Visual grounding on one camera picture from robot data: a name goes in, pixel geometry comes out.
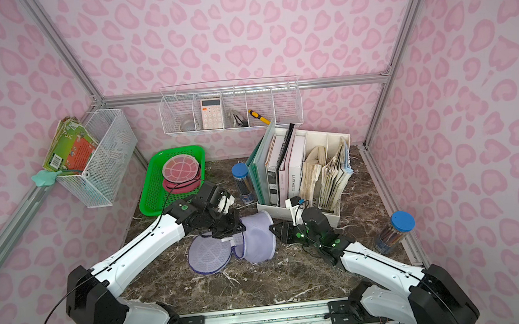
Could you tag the beige paper stack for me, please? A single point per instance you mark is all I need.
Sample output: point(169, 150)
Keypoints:
point(311, 171)

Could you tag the blue lid pencil jar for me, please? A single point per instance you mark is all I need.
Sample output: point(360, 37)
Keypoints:
point(241, 175)

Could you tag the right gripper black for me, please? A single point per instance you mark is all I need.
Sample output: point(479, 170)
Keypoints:
point(287, 231)

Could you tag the white calculator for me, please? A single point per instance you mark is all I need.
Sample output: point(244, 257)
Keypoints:
point(212, 114)

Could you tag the pink white book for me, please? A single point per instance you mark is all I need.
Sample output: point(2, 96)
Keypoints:
point(295, 162)

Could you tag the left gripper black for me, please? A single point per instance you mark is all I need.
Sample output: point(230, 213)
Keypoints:
point(228, 228)

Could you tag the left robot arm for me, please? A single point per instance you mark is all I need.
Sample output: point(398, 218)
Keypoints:
point(94, 294)

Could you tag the yellow black utility knife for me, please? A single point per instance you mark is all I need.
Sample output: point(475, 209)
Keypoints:
point(260, 117)

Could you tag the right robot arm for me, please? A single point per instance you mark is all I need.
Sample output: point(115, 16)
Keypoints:
point(403, 293)

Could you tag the green red booklet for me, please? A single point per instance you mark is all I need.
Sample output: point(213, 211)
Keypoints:
point(71, 149)

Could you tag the green plastic basket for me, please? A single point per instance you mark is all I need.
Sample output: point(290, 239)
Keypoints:
point(155, 197)

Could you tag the white mesh wall basket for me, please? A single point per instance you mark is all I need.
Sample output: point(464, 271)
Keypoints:
point(98, 184)

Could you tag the mint green star hook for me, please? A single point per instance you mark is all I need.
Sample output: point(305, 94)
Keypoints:
point(45, 178)

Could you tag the purple mesh laundry bag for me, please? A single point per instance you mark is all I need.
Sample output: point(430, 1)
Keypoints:
point(207, 255)

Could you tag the white wire wall shelf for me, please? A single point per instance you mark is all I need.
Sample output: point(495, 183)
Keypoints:
point(277, 99)

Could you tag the clear tape roll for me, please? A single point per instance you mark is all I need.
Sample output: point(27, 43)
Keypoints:
point(187, 125)

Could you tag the black binder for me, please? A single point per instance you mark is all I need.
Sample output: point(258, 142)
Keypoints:
point(282, 163)

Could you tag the pink mesh laundry bag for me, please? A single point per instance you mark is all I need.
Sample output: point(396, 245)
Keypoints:
point(181, 174)

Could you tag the white file organizer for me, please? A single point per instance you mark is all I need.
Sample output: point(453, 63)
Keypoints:
point(334, 177)

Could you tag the black binder clip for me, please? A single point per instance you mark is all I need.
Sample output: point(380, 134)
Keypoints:
point(238, 120)

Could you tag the green folder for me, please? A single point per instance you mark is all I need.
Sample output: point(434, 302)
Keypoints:
point(257, 168)

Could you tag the blue lid jar right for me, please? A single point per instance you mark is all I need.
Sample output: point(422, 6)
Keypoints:
point(398, 226)

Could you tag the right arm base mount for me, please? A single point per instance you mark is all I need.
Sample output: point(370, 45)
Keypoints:
point(352, 310)

